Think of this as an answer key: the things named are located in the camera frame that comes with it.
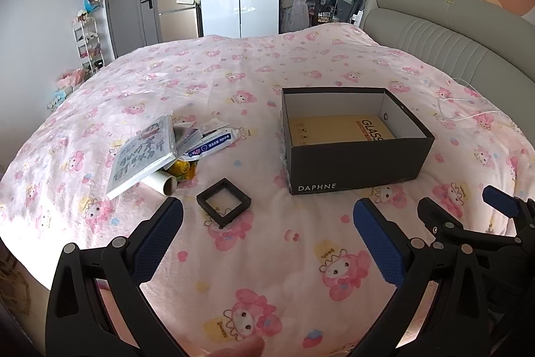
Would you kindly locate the blue plush toy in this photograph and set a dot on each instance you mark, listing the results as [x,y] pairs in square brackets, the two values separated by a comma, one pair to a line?
[58,97]

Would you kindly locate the yellow flat packet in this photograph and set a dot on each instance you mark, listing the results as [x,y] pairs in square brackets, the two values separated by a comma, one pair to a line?
[326,129]

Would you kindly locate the small dark box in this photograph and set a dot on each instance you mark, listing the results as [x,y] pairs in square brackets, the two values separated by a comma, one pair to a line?
[188,137]

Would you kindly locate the white lint roller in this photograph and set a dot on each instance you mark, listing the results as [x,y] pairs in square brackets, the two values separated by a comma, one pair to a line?
[161,181]

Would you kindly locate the pink plush pile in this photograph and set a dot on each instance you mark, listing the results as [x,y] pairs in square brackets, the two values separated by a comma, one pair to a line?
[71,79]

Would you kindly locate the white and blue wipes packet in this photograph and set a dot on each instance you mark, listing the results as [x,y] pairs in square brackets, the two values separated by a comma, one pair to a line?
[213,141]

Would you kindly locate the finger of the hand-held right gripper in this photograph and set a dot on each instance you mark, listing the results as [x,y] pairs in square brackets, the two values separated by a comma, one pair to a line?
[434,217]
[499,201]

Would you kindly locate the black shoe box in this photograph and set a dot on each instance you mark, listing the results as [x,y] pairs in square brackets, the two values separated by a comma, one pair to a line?
[355,168]

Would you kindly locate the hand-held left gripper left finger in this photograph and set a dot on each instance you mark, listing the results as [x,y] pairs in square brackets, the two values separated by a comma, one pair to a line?
[159,231]

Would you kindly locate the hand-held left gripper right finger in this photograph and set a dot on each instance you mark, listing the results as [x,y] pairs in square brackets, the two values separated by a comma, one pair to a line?
[378,240]

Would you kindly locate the person's left hand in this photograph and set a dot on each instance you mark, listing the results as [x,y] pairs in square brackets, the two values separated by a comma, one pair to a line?
[238,349]

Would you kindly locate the grey padded headboard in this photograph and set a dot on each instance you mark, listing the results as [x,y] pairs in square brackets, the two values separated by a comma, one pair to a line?
[439,30]

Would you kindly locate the white shelf rack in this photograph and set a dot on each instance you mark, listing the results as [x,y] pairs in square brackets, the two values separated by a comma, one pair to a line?
[87,43]

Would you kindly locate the black square frame case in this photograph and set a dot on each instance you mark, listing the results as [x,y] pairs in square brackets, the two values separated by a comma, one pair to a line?
[207,210]

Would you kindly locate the yellow snack packet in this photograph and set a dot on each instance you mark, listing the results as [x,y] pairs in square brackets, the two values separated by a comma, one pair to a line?
[182,168]

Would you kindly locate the pink printed blanket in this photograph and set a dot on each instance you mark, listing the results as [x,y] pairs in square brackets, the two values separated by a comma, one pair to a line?
[292,60]

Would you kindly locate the plastic-wrapped book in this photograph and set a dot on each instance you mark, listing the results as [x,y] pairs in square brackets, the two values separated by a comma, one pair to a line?
[138,160]

